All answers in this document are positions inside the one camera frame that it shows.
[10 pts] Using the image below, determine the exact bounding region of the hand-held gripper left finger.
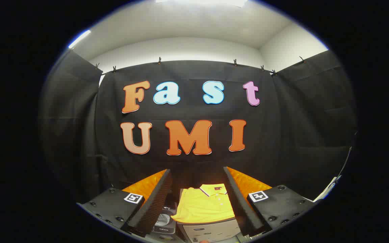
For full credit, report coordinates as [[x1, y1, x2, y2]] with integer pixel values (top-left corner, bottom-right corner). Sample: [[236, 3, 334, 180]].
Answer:
[[76, 169, 173, 237]]

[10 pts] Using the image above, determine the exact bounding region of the ceiling light strip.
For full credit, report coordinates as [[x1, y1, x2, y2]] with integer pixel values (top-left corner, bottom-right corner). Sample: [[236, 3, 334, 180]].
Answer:
[[68, 30, 92, 49]]

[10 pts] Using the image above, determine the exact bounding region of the row of black clips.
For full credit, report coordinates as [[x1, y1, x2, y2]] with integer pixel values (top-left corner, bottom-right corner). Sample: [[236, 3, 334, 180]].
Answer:
[[95, 56, 306, 76]]

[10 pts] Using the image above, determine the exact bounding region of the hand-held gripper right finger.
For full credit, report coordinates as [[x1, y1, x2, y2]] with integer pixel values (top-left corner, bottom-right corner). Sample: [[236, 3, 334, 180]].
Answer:
[[223, 166, 317, 237]]

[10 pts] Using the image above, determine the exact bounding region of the yellow polo shirt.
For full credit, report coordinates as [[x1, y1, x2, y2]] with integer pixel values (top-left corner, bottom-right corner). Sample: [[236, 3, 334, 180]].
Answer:
[[171, 184, 236, 224]]

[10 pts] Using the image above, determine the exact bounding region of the grey drawer cabinet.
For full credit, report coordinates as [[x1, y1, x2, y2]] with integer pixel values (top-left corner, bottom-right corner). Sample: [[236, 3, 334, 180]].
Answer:
[[176, 188, 246, 243]]

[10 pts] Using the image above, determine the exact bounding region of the printed paper sheet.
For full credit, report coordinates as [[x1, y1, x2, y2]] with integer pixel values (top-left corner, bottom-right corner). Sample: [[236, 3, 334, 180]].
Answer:
[[313, 175, 342, 202]]

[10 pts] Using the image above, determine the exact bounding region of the small grey washing machine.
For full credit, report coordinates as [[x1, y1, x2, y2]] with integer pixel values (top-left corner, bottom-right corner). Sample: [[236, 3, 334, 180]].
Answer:
[[152, 199, 179, 241]]

